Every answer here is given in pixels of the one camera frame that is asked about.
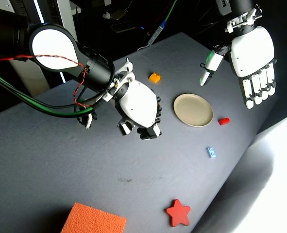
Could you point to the gold flat device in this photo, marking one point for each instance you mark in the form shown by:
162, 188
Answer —
119, 14

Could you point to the small white connector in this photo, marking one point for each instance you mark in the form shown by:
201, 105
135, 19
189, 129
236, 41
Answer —
106, 16

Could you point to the red toy brick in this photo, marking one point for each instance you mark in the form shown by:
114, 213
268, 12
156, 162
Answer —
224, 121

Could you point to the white column panel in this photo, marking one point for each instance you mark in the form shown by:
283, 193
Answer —
29, 77

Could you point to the white frame post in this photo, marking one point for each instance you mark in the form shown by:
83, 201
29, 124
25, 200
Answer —
68, 17

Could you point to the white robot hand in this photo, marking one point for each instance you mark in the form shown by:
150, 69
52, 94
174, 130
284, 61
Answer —
138, 104
251, 48

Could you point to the red wooden star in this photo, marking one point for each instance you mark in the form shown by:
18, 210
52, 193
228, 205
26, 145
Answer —
178, 213

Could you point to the dark flat device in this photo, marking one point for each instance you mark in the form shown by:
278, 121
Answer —
122, 27

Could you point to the black column with light strip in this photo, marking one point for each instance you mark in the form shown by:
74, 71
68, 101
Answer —
48, 9

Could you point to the beige round plate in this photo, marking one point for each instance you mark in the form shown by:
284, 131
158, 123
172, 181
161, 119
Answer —
193, 110

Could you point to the grey table cloth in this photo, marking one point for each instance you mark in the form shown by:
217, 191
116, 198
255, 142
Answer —
60, 170

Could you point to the orange textured block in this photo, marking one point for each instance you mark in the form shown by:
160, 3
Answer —
92, 221

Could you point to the white adapter with blue plug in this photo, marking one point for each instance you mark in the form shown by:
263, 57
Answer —
155, 36

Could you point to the light blue toy brick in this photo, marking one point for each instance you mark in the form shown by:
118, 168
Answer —
211, 153

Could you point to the orange toy brick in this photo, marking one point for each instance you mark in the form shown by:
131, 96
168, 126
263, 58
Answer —
155, 78

